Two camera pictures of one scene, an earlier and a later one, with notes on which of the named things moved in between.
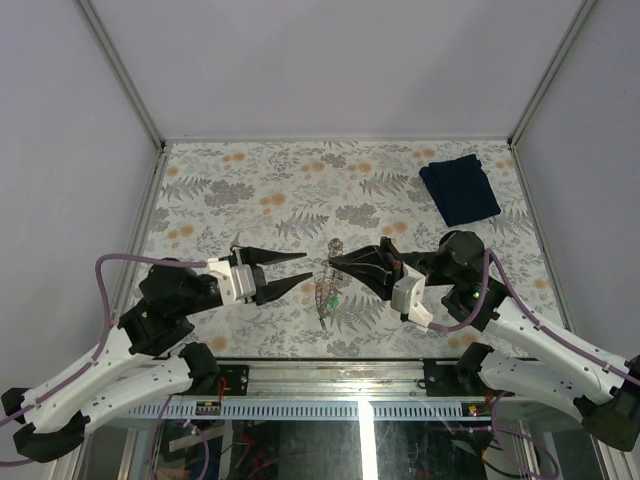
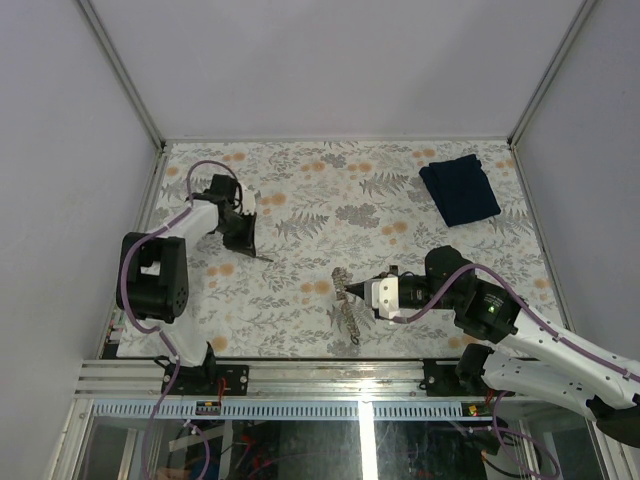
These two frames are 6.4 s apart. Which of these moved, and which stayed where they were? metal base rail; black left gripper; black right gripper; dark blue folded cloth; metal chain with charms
Moved: metal chain with charms; black left gripper; black right gripper
Stayed: metal base rail; dark blue folded cloth
